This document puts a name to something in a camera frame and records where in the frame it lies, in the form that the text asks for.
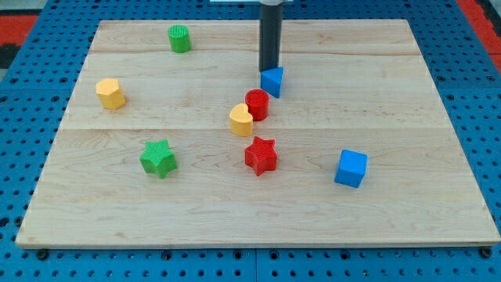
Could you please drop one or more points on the yellow hexagon block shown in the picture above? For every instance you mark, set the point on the yellow hexagon block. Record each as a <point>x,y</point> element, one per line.
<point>110,94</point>

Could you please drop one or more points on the green star block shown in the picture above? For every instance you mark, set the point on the green star block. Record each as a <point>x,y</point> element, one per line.
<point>157,158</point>

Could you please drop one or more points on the green cylinder block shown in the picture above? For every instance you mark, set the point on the green cylinder block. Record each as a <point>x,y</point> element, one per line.
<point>179,38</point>

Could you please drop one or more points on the blue cube block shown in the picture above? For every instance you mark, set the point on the blue cube block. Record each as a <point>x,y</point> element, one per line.
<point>351,168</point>

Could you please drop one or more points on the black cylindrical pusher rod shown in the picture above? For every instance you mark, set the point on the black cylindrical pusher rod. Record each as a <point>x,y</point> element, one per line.
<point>271,15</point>

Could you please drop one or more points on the grey rod mount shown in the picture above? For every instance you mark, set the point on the grey rod mount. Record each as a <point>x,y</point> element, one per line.
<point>271,2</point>

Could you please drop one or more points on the red cylinder block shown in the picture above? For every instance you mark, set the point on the red cylinder block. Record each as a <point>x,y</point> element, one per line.
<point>257,101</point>

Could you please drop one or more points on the wooden board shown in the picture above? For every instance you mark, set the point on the wooden board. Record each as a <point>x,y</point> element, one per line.
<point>360,85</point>

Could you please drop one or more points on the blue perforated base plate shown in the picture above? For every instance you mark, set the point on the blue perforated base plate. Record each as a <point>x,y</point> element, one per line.
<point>37,88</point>

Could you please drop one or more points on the red star block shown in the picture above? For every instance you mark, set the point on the red star block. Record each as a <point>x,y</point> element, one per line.
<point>261,155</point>

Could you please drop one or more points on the yellow heart block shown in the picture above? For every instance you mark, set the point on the yellow heart block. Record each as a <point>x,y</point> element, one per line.
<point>241,120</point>

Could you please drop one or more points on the blue triangle block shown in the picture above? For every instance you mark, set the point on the blue triangle block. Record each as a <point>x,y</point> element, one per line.
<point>271,81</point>

